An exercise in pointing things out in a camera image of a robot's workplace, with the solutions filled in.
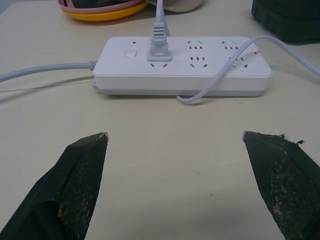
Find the dark green box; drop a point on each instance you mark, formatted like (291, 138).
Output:
(287, 20)

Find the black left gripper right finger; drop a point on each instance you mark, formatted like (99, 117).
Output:
(282, 185)

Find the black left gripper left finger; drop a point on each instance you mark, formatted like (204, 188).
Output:
(75, 190)

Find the yellow plate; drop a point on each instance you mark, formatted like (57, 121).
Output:
(105, 14)

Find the white power strip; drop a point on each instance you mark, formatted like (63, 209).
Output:
(182, 67)

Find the pink plate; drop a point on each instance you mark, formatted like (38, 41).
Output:
(100, 8)

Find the beige rounded object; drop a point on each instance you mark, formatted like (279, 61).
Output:
(175, 5)

